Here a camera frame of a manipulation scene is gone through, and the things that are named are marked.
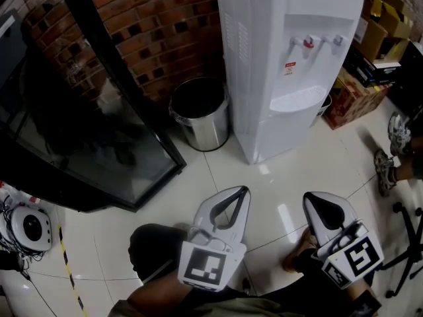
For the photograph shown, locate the person's right leg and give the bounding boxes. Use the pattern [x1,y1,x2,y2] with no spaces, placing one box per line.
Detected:
[231,248,351,305]

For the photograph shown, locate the white water dispenser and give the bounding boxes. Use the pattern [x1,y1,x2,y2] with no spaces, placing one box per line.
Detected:
[213,0,366,166]

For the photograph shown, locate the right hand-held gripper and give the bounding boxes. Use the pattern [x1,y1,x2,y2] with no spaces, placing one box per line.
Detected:
[302,191,386,291]

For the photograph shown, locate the person's olive shirt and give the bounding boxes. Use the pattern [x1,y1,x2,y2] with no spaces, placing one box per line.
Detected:
[115,291,383,317]

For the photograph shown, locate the person's right forearm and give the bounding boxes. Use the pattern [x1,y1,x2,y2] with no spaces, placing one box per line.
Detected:
[343,274,376,310]

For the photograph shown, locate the stainless steel trash can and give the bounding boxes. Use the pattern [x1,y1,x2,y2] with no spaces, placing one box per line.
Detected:
[169,77,231,153]

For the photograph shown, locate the person's brown shoe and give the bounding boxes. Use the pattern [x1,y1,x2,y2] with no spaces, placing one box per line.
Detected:
[283,228,319,274]

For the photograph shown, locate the person's left forearm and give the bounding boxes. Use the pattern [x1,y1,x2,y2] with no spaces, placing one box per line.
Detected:
[127,271,199,312]

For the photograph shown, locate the white plastic container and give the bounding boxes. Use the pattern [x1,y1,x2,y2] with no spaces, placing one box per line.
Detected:
[315,92,333,119]

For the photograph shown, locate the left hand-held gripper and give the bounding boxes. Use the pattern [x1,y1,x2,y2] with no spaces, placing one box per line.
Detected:
[177,186,252,293]

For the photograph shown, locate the black tangled cables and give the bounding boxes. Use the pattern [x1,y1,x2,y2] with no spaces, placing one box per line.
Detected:
[0,193,69,317]

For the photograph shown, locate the cardboard box with yellow tape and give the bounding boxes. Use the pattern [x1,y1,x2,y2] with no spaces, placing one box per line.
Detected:
[362,0,414,40]

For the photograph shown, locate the black printed box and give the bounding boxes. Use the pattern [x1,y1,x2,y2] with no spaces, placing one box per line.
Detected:
[342,46,403,88]

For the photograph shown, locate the white round device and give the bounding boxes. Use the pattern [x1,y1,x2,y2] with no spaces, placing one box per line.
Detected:
[0,205,54,252]

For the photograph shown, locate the black office chair base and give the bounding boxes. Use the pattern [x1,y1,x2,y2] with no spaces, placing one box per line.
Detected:
[379,201,423,299]

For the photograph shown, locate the brown printed cardboard box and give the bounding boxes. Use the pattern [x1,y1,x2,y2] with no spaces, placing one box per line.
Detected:
[322,67,393,131]

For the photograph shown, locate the red white plastic bag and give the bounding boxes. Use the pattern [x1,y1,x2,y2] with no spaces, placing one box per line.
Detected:
[0,181,42,209]

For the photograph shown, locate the cardboard box with white label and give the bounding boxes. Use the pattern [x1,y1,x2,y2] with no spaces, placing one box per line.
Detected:
[351,15,411,64]

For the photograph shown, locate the black equipment case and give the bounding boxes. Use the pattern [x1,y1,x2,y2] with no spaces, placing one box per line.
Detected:
[387,40,423,119]

